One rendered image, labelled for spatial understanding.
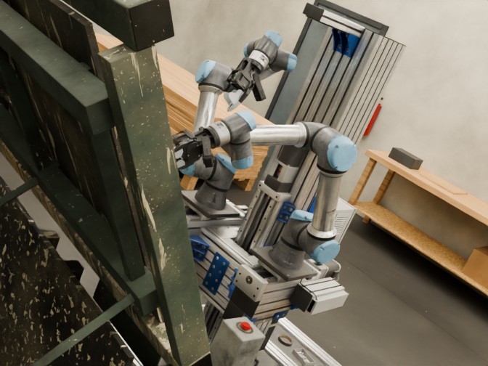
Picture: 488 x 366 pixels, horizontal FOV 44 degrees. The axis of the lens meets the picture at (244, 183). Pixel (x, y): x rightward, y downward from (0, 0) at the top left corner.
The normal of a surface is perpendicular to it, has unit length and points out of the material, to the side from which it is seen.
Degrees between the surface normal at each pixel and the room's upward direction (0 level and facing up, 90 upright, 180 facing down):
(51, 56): 33
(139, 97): 90
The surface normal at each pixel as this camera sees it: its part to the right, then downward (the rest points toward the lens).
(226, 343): -0.70, -0.07
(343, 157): 0.47, 0.34
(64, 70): -0.07, -0.77
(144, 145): 0.61, 0.47
